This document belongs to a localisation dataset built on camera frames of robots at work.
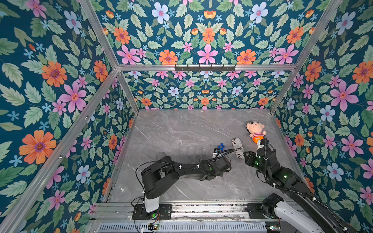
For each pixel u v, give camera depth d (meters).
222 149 0.97
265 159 0.54
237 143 0.97
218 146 0.99
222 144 0.99
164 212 0.73
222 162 0.67
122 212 0.75
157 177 0.47
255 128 0.99
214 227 0.77
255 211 0.72
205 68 0.93
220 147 0.99
